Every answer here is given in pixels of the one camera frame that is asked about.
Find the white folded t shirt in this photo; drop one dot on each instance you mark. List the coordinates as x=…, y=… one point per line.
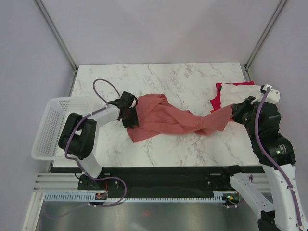
x=234, y=94

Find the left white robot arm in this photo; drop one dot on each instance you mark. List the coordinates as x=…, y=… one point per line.
x=79, y=135

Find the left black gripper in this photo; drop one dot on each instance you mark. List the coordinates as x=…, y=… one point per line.
x=134, y=121

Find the red folded t shirt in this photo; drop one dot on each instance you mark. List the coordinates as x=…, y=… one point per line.
x=215, y=102

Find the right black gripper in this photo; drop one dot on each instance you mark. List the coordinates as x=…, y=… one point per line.
x=238, y=108

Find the left aluminium frame post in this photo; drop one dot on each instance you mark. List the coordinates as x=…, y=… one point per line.
x=52, y=27

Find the right aluminium frame post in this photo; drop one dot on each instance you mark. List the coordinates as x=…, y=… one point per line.
x=265, y=33

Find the white cable duct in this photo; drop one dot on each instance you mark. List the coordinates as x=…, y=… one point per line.
x=92, y=197

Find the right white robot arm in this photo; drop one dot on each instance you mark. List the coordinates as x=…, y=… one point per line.
x=275, y=153

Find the white plastic basket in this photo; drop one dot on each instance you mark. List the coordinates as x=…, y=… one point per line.
x=57, y=110

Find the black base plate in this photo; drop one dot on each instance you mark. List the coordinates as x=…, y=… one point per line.
x=158, y=181

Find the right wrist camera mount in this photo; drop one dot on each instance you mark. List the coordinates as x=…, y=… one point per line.
x=268, y=94

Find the aluminium frame post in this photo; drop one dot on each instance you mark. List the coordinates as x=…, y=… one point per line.
x=265, y=33
x=52, y=27

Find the pink t shirt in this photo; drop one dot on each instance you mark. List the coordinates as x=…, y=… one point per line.
x=157, y=116

